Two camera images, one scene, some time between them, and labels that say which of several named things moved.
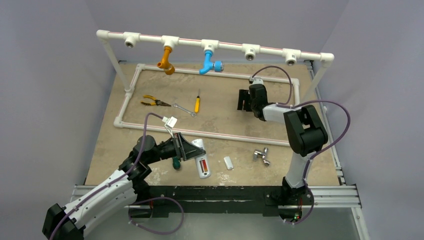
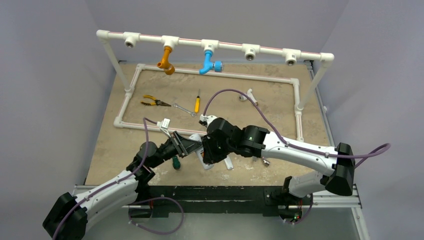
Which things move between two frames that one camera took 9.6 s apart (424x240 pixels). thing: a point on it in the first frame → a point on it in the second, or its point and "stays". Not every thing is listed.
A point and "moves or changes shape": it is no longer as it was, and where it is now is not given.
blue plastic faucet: [217, 66] stays
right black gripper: [248, 100] → [212, 153]
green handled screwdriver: [176, 162] stays
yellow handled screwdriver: [197, 103] stays
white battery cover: [228, 163] stays
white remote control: [204, 175] moves or changes shape
